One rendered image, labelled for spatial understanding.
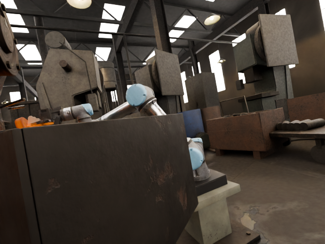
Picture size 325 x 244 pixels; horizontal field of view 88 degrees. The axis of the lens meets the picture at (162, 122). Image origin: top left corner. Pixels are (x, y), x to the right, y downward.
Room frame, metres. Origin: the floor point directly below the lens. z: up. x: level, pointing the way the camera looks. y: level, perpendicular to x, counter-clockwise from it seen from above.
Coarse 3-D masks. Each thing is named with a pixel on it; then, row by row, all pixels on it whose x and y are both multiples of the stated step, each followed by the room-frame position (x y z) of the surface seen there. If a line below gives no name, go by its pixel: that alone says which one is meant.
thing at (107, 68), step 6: (102, 66) 8.94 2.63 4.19; (108, 66) 9.02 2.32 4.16; (102, 72) 8.95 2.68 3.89; (108, 72) 8.99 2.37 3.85; (114, 72) 9.32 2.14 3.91; (108, 78) 8.97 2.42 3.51; (114, 78) 9.21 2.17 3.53; (108, 84) 8.95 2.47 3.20; (114, 84) 9.14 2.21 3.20; (108, 90) 9.37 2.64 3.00; (114, 90) 9.60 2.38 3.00; (114, 102) 9.42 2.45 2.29; (108, 108) 8.94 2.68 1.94
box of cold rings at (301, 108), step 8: (304, 96) 3.00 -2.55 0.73; (312, 96) 2.90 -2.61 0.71; (320, 96) 2.81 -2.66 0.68; (288, 104) 3.23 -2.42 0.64; (296, 104) 3.11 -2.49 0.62; (304, 104) 3.01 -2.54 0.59; (312, 104) 2.92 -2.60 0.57; (320, 104) 2.83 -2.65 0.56; (288, 112) 3.24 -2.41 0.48; (296, 112) 3.13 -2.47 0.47; (304, 112) 3.03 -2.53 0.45; (312, 112) 2.93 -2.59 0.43; (320, 112) 2.84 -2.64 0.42
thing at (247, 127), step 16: (256, 112) 2.90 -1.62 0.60; (272, 112) 2.38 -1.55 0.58; (208, 128) 2.92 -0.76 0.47; (224, 128) 2.65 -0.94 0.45; (240, 128) 2.43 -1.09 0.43; (256, 128) 2.24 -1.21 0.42; (272, 128) 2.34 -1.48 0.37; (224, 144) 2.70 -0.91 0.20; (240, 144) 2.47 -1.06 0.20; (256, 144) 2.27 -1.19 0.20; (272, 144) 2.29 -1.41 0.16
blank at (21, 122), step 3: (21, 117) 0.92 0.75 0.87; (15, 120) 0.89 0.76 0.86; (18, 120) 0.89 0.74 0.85; (21, 120) 0.89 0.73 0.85; (24, 120) 0.93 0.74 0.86; (27, 120) 0.97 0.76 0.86; (15, 123) 0.87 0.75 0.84; (18, 123) 0.87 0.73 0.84; (21, 123) 0.88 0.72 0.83; (24, 123) 0.90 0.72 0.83; (27, 123) 0.94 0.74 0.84; (18, 126) 0.87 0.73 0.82; (21, 126) 0.87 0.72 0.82; (24, 126) 0.88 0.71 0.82
